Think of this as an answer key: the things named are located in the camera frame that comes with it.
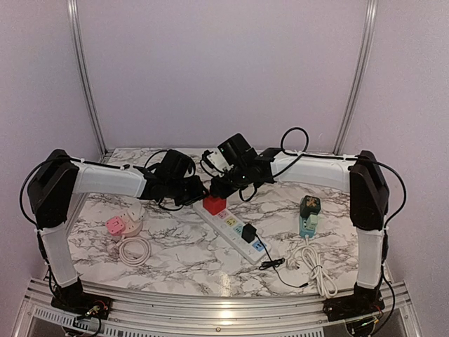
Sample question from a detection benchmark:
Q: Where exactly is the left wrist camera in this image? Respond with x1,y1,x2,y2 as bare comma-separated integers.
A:
156,149,194,179

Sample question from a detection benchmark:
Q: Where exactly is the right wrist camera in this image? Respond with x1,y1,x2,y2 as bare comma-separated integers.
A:
202,133,251,174

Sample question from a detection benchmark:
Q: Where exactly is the white plug on pink strip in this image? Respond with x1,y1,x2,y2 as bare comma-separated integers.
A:
126,203,146,223

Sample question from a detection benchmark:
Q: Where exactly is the red cube socket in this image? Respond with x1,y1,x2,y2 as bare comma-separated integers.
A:
203,196,227,216

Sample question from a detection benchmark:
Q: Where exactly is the white bundled power cord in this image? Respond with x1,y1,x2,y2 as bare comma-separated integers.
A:
286,237,338,299

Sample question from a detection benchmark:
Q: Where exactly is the dark green cube plug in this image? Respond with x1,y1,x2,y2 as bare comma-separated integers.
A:
300,195,321,218

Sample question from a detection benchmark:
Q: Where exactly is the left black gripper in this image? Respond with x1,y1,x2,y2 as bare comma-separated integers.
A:
166,177,209,209

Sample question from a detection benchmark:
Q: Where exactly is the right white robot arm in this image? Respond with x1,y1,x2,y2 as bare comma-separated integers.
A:
205,147,393,315

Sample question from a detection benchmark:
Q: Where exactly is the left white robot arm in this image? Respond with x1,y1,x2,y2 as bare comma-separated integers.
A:
20,149,208,312

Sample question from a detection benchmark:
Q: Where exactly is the white coiled cable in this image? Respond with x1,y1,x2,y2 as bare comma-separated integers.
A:
109,235,153,265

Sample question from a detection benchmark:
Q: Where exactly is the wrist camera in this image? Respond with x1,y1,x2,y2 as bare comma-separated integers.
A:
156,149,194,179
202,133,251,174

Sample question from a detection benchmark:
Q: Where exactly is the pink round power strip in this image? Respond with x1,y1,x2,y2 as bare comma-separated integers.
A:
118,211,144,238

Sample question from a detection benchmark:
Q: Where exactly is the right aluminium frame post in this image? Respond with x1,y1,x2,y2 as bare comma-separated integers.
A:
333,0,379,154

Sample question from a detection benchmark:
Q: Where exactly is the pink cube socket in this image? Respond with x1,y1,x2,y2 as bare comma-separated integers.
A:
105,216,126,237

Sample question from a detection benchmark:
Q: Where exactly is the white multicolour power strip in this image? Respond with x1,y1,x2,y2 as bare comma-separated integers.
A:
192,202,271,265

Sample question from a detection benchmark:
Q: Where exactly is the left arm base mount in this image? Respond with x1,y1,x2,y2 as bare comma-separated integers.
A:
51,284,112,320

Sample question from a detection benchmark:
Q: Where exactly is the left aluminium frame post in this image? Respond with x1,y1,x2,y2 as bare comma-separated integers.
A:
67,0,107,156

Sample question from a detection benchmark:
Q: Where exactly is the aluminium front rail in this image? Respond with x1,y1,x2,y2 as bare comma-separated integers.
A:
9,279,424,336

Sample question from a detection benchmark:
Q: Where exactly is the black power adapter with cable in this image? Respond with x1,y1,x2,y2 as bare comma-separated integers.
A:
241,223,309,289

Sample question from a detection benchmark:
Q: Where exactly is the teal power strip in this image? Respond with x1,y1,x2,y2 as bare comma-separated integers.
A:
299,213,319,239

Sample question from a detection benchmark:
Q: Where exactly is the aluminium frame post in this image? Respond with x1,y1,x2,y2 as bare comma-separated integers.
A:
67,0,107,156
333,0,379,154

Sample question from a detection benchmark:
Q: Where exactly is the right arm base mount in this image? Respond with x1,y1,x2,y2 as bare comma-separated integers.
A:
323,285,385,322

